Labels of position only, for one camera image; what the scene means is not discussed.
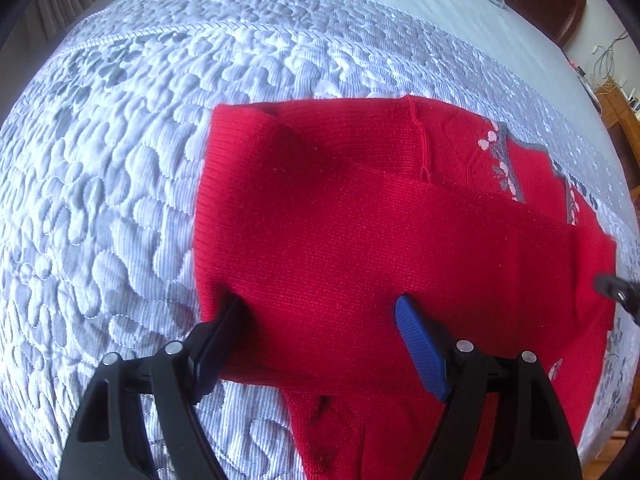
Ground wooden desk cabinet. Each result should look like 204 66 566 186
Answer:
595 85 640 201

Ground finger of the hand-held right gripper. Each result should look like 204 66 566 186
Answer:
592 272 640 323

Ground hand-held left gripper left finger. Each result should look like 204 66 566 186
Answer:
57 294 246 480

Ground red knitted sweater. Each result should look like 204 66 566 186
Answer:
192 94 618 480

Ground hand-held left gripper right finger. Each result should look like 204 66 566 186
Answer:
394 295 583 480

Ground white cables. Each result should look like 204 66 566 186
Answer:
592 30 631 86

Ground grey leaf-pattern quilted bedspread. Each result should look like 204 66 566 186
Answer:
0 0 632 480

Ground beige curtain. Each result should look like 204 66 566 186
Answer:
35 0 96 41

